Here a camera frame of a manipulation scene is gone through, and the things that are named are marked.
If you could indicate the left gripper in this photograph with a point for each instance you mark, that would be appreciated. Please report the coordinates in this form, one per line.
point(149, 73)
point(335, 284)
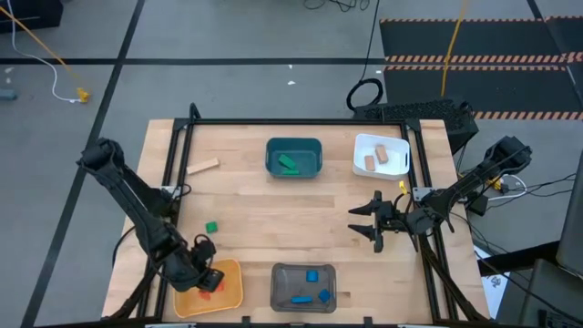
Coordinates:
point(210, 278)

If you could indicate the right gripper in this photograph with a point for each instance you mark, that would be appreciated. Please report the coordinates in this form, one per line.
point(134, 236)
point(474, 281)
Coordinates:
point(394, 218)

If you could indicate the small red block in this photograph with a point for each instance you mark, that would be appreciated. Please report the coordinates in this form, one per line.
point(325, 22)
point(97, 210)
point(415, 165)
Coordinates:
point(205, 295)

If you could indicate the green cube block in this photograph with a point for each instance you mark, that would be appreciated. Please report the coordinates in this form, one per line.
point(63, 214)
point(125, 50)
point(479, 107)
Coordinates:
point(211, 227)

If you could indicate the short natural wood block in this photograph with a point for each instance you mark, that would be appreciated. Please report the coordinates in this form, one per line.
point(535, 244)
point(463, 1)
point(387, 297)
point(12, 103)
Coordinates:
point(381, 154)
point(369, 163)

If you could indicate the blue cube block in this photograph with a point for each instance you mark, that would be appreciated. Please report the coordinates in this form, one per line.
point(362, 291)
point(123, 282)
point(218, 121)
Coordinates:
point(312, 276)

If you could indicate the blue half-round block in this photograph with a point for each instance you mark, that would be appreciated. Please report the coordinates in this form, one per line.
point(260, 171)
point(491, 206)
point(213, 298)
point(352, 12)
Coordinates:
point(324, 295)

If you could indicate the blue rectangular block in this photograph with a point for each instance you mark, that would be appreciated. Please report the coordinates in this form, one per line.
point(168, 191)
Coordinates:
point(301, 300)

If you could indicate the green rectangular block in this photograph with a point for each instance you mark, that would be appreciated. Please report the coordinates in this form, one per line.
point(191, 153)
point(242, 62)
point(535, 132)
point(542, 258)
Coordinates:
point(287, 160)

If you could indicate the long natural wood block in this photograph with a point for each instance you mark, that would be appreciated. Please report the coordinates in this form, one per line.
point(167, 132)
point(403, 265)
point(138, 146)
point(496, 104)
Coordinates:
point(202, 166)

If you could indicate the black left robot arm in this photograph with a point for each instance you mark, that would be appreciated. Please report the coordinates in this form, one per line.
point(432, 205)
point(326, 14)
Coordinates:
point(132, 205)

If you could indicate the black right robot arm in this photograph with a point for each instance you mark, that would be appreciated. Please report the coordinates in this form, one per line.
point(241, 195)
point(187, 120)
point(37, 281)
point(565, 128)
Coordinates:
point(469, 180)

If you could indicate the yellow plastic bin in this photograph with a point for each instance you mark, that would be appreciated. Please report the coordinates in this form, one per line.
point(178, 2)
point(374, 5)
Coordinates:
point(230, 300)

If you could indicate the white plastic bin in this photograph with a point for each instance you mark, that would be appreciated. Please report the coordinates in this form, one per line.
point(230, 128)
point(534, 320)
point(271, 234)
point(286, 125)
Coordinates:
point(394, 166)

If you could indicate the grey see-through plastic bin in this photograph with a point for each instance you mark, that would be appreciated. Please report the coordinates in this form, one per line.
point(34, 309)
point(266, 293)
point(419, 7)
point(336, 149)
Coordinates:
point(291, 280)

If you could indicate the teal plastic bin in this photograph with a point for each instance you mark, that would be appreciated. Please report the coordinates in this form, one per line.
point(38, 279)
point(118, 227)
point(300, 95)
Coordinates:
point(293, 148)

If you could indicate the black power adapter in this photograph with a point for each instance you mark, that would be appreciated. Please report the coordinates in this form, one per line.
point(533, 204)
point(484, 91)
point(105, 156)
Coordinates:
point(478, 206)

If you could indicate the yellow plug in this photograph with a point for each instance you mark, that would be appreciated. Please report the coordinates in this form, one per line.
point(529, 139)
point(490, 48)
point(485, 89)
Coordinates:
point(495, 183)

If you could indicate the white paper sheet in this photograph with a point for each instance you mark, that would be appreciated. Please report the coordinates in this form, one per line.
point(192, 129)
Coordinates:
point(494, 287)

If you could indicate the dark grey cabinet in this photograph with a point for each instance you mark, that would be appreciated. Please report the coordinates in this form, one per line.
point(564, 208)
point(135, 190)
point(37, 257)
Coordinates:
point(546, 296)

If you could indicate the grey monitor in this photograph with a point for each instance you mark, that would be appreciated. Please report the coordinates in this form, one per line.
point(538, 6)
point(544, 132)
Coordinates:
point(574, 228)

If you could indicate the black hazard-striped floor mat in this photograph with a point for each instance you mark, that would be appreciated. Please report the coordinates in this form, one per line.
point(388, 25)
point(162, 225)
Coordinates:
point(501, 41)

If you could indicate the small grey floor object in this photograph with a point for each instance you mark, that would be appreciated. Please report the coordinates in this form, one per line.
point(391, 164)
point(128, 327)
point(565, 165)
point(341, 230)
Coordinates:
point(7, 94)

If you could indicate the black box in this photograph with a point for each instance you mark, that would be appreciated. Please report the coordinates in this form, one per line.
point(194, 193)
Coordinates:
point(27, 13)

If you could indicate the black metal table frame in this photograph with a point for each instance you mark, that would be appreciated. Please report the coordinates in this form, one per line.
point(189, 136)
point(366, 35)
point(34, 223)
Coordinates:
point(296, 121)

